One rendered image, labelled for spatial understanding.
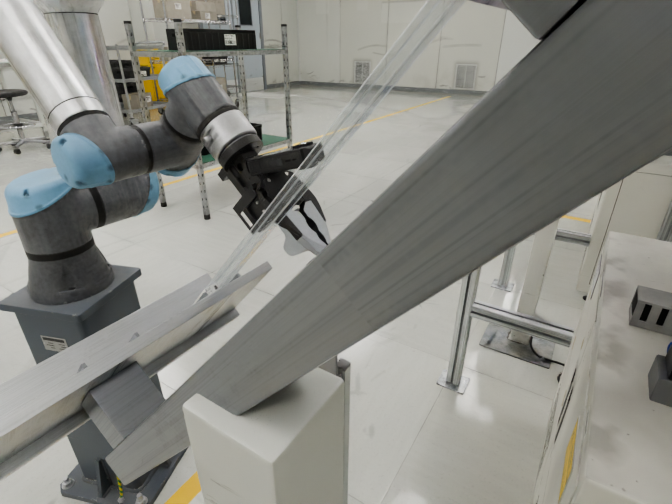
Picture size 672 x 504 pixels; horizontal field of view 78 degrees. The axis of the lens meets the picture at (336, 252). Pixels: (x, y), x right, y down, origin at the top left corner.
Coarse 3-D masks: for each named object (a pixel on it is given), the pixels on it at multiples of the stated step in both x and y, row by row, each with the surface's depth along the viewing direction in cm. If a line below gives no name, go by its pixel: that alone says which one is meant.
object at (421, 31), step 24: (432, 0) 19; (456, 0) 19; (432, 24) 20; (408, 48) 21; (384, 72) 22; (360, 96) 23; (384, 96) 24; (336, 120) 25; (360, 120) 24; (336, 144) 25; (312, 168) 27; (288, 192) 29; (264, 216) 31; (264, 240) 34; (240, 264) 36; (216, 288) 38
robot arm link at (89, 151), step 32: (0, 0) 57; (32, 0) 61; (0, 32) 57; (32, 32) 57; (32, 64) 56; (64, 64) 58; (32, 96) 58; (64, 96) 57; (96, 96) 61; (64, 128) 56; (96, 128) 57; (128, 128) 60; (64, 160) 55; (96, 160) 56; (128, 160) 59
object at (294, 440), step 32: (320, 384) 22; (192, 416) 20; (224, 416) 20; (256, 416) 20; (288, 416) 20; (320, 416) 20; (192, 448) 22; (224, 448) 19; (256, 448) 18; (288, 448) 18; (320, 448) 21; (224, 480) 21; (256, 480) 19; (288, 480) 19; (320, 480) 22
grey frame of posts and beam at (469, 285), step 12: (468, 276) 117; (468, 288) 119; (468, 300) 119; (468, 312) 121; (456, 324) 125; (468, 324) 123; (456, 336) 126; (468, 336) 128; (456, 348) 129; (456, 360) 131; (348, 372) 52; (456, 372) 132; (348, 384) 53; (456, 384) 134; (348, 396) 54; (348, 408) 55; (348, 420) 56; (348, 432) 57; (348, 444) 58; (348, 456) 60
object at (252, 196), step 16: (240, 144) 59; (256, 144) 61; (224, 160) 60; (240, 160) 61; (224, 176) 63; (240, 176) 62; (256, 176) 60; (272, 176) 59; (288, 176) 61; (240, 192) 63; (256, 192) 59; (272, 192) 58; (240, 208) 62; (256, 208) 61
